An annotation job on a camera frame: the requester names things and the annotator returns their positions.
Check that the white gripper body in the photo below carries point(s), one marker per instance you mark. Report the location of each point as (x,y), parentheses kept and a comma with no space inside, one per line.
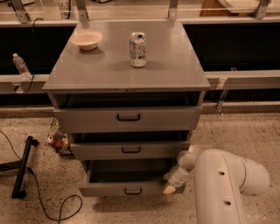
(177,178)

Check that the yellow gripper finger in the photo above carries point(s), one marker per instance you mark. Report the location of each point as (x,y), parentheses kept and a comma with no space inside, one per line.
(168,189)

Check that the grey bottom drawer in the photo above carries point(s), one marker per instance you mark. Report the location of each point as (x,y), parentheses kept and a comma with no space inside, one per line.
(126,177)

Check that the grey drawer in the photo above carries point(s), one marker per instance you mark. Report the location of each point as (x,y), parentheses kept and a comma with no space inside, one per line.
(90,120)
(136,150)
(126,177)

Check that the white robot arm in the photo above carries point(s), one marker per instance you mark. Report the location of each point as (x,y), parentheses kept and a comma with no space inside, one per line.
(220,180)

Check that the grey middle drawer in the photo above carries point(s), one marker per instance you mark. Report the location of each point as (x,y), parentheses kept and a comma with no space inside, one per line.
(136,150)

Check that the grey drawer cabinet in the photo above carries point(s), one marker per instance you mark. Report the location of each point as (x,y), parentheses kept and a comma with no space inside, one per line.
(104,78)

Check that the grey top drawer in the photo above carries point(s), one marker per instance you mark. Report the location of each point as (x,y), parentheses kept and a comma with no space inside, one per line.
(90,120)

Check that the orange snack bag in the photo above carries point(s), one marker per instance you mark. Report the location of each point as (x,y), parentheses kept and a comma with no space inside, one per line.
(57,142)

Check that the grey metal railing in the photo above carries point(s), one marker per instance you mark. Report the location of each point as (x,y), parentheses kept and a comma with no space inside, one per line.
(231,80)

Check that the white green soda can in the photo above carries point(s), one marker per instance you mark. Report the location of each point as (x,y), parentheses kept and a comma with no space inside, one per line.
(137,47)

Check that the black stand leg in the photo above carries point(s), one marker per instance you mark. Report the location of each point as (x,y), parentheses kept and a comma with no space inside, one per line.
(20,165)

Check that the beige bowl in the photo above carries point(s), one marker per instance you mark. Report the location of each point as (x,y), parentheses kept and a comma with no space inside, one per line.
(86,40)

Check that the clear plastic water bottle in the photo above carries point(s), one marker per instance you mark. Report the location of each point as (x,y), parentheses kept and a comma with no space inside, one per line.
(21,67)

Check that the metal clamp bracket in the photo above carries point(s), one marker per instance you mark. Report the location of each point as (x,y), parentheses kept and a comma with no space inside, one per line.
(223,94)

